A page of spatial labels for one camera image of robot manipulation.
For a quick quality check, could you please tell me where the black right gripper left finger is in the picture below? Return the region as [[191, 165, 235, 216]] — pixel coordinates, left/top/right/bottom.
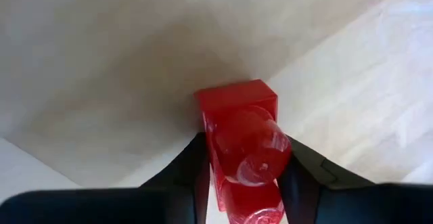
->
[[0, 132, 211, 224]]

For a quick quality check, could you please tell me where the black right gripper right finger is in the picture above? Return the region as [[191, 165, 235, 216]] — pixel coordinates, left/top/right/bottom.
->
[[277, 137, 433, 224]]

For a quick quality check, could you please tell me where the small red stud brick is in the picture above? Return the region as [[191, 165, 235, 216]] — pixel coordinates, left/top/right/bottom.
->
[[193, 79, 294, 224]]

